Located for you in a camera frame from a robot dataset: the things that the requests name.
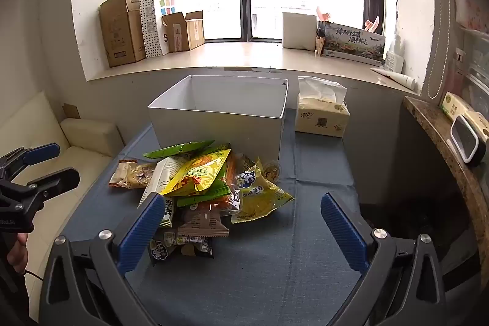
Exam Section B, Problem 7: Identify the brown bread packet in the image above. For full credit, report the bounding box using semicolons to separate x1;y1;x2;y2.
109;159;156;189

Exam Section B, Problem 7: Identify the polka dot paper bag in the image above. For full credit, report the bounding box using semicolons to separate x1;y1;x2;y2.
138;0;182;58

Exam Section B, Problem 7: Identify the stone counter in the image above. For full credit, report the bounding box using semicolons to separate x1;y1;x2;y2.
402;96;489;296

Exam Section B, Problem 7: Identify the yellow green box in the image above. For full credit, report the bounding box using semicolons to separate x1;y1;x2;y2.
439;91;489;143

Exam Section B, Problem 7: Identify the yellow orange snack packet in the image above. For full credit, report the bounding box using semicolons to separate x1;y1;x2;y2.
160;149;232;196

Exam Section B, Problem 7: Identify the white storage box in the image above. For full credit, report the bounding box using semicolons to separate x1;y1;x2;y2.
147;75;289;163

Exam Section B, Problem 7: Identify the marble windowsill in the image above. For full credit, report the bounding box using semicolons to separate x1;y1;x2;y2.
87;41;421;95

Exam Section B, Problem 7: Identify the white tube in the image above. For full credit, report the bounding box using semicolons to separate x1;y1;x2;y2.
370;67;417;90

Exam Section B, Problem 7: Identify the cream sofa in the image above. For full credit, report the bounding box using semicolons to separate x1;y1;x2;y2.
0;91;127;311

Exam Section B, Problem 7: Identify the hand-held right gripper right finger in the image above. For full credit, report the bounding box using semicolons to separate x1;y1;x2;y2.
320;192;447;326

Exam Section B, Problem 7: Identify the landscape print box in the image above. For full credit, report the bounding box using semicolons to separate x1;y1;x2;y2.
323;21;386;64

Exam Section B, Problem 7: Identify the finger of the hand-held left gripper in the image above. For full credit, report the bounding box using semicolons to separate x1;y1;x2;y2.
0;143;61;179
11;167;81;202

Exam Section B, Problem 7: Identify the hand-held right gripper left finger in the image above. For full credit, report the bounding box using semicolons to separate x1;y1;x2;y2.
38;192;167;326

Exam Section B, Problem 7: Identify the person's left hand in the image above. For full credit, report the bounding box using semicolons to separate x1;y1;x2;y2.
7;232;30;274

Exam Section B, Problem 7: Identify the tall cardboard box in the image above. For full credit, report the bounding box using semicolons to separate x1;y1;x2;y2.
98;0;146;68

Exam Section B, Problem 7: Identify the small brown paper bag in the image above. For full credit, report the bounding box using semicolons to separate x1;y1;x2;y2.
315;29;326;58

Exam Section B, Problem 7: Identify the clear plastic drawer unit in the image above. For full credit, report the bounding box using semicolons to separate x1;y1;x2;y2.
454;28;489;113

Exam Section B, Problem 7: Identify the white bead cord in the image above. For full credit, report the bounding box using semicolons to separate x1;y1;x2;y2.
427;0;449;100

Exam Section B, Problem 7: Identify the white black device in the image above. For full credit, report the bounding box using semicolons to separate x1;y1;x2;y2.
450;114;487;163

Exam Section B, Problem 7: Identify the small jelly cup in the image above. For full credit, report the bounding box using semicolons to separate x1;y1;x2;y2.
263;162;282;182

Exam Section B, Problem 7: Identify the white lotion bottle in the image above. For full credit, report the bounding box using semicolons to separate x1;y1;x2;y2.
384;35;406;74

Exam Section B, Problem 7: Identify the white green snack packet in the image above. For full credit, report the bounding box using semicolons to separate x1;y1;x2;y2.
138;156;188;210

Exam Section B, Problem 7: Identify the yellow blue chips packet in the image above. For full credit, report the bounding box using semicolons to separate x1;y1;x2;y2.
230;157;295;224

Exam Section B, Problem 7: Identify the yellow tissue pack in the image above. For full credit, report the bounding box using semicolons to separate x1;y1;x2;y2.
294;76;351;137

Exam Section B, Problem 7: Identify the white black print snack packet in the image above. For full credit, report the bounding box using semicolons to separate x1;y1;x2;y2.
158;196;175;229

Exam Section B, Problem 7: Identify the pink white packet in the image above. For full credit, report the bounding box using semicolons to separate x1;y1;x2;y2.
454;0;489;32

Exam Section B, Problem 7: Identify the white square package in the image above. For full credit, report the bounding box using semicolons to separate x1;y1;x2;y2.
282;12;318;51

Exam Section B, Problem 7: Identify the open cardboard box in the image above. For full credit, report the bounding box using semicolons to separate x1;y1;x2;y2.
161;10;206;53

